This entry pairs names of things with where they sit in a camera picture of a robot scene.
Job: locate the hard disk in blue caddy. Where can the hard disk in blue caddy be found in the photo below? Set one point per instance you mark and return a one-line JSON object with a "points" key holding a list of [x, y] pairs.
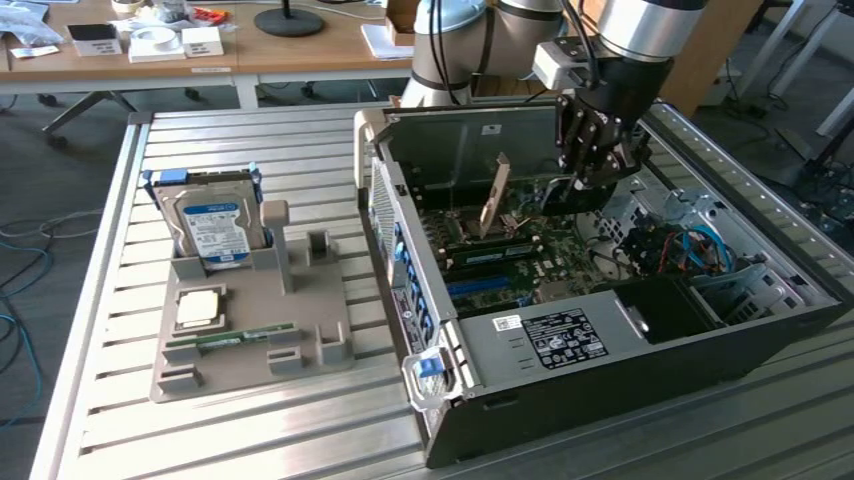
{"points": [[213, 225]]}

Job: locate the silver drive cage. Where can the silver drive cage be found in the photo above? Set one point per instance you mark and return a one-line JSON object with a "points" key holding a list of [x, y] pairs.
{"points": [[667, 210]]}

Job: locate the crumpled plastic packaging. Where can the crumpled plastic packaging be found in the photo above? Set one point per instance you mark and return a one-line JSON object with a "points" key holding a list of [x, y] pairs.
{"points": [[167, 12]]}

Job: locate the red and orange item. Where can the red and orange item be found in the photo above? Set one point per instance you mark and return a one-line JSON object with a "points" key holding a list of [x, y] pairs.
{"points": [[212, 15]]}

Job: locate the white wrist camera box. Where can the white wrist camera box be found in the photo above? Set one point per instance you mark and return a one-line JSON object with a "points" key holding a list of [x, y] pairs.
{"points": [[554, 65]]}

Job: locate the green motherboard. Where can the green motherboard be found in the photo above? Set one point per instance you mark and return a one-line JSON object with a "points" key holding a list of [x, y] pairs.
{"points": [[567, 260]]}

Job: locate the silver disk bay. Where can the silver disk bay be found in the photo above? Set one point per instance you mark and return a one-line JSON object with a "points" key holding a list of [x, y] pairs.
{"points": [[754, 295]]}

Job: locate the white paper stack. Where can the white paper stack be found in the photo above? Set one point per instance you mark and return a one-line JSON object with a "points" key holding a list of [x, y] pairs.
{"points": [[387, 47]]}

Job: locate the grey power supply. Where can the grey power supply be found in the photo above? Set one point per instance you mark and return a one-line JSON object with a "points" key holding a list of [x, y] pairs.
{"points": [[534, 340]]}

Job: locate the small cardboard box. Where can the small cardboard box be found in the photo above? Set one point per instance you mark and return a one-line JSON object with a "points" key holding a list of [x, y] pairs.
{"points": [[400, 20]]}

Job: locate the green RAM stick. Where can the green RAM stick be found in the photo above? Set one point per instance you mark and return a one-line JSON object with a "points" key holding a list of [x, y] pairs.
{"points": [[220, 340]]}

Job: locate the plain white box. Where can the plain white box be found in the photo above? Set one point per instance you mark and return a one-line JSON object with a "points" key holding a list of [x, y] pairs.
{"points": [[201, 42]]}

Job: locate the flat white box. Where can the flat white box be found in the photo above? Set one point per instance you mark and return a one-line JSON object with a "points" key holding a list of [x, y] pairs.
{"points": [[156, 56]]}

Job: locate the large white tape roll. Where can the large white tape roll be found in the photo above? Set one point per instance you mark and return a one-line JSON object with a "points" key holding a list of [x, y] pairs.
{"points": [[152, 46]]}

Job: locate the small beige tape roll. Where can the small beige tape roll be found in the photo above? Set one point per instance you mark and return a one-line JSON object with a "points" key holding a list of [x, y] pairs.
{"points": [[125, 10]]}

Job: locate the black open PC case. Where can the black open PC case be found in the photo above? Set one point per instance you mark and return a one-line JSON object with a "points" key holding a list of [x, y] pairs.
{"points": [[600, 400]]}

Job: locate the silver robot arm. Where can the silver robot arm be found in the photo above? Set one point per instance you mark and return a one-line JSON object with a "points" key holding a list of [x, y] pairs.
{"points": [[454, 40]]}

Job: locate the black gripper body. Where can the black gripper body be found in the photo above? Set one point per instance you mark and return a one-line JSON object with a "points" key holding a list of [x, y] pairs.
{"points": [[630, 90]]}

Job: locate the grey parts rack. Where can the grey parts rack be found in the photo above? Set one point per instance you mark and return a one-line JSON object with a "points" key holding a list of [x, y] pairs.
{"points": [[253, 310]]}

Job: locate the white desk frame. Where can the white desk frame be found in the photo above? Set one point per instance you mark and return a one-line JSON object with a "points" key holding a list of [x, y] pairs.
{"points": [[769, 50]]}

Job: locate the silver CPU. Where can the silver CPU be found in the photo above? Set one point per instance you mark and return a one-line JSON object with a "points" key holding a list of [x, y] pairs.
{"points": [[199, 310]]}

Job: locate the grey chipset heatsink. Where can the grey chipset heatsink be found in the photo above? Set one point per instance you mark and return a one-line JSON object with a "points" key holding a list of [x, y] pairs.
{"points": [[559, 292]]}

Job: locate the white and yellow card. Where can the white and yellow card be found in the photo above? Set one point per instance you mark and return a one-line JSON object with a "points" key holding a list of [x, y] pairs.
{"points": [[33, 51]]}

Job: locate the grey plastic bag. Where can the grey plastic bag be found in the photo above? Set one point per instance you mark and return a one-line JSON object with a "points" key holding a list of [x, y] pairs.
{"points": [[27, 30]]}

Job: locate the white box with black top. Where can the white box with black top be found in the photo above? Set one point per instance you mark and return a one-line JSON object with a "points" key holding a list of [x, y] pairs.
{"points": [[93, 40]]}

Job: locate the short blue expansion slot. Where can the short blue expansion slot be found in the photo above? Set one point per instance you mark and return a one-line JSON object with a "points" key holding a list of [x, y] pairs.
{"points": [[522, 301]]}

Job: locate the long blue expansion slot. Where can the long blue expansion slot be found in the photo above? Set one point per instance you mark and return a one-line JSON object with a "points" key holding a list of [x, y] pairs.
{"points": [[476, 286]]}

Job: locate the black lamp base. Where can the black lamp base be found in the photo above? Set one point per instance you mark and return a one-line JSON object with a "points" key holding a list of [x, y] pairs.
{"points": [[289, 24]]}

